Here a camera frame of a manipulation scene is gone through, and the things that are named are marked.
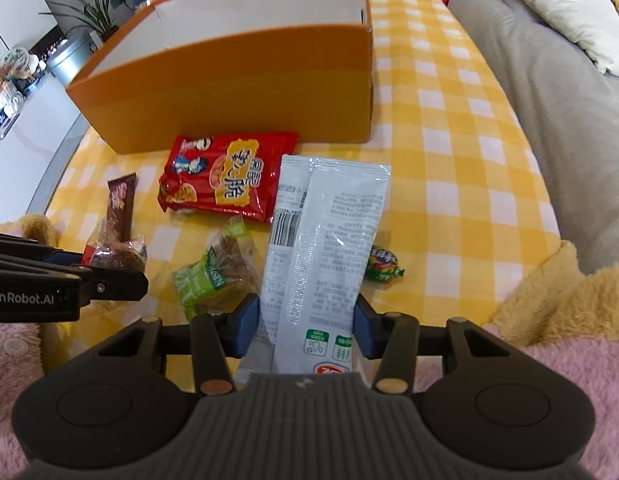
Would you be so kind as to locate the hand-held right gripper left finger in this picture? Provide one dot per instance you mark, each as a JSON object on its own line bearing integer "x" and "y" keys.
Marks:
{"x": 245, "y": 327}

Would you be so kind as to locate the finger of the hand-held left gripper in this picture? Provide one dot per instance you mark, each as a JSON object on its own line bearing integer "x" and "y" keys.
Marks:
{"x": 54, "y": 258}
{"x": 114, "y": 285}

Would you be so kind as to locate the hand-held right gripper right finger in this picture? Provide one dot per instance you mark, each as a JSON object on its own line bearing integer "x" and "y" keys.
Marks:
{"x": 367, "y": 327}

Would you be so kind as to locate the clear red-edged pastry packet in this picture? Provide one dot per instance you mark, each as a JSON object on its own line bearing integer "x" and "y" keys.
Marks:
{"x": 117, "y": 255}

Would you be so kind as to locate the green labelled pastry packet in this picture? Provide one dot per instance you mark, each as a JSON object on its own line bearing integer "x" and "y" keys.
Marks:
{"x": 219, "y": 270}

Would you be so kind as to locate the colourful candy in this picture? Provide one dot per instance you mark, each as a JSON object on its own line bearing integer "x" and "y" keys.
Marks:
{"x": 384, "y": 262}

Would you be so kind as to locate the dark red wafer bar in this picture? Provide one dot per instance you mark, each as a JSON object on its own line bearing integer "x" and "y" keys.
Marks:
{"x": 120, "y": 205}

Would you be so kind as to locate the long white snack packet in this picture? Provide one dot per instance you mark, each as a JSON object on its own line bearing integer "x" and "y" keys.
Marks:
{"x": 329, "y": 240}

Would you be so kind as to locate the red snack bag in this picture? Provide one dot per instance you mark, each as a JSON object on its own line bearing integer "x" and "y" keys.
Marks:
{"x": 224, "y": 175}

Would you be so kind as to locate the orange cardboard box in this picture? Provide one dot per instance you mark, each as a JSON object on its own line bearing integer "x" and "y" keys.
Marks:
{"x": 239, "y": 85}

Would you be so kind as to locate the white low console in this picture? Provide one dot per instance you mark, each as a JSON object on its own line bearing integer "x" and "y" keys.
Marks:
{"x": 29, "y": 135}

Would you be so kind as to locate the yellow checked tablecloth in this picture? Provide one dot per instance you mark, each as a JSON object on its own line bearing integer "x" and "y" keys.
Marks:
{"x": 454, "y": 160}

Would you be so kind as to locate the round printed fan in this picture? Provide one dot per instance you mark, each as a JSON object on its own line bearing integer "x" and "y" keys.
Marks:
{"x": 17, "y": 62}

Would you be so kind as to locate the silver pedal trash bin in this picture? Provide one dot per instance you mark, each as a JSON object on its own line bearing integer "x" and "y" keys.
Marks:
{"x": 72, "y": 57}

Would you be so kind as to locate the pink fluffy clothing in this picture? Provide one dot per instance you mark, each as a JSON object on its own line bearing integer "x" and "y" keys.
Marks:
{"x": 579, "y": 375}

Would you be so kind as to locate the potted grass plant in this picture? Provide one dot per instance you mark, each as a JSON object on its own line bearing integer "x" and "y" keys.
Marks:
{"x": 97, "y": 10}

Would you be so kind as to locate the beige sofa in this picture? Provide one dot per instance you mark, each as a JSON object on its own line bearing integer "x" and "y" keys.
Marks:
{"x": 539, "y": 110}

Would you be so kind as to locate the white pillow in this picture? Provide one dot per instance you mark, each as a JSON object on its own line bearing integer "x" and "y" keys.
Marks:
{"x": 564, "y": 0}

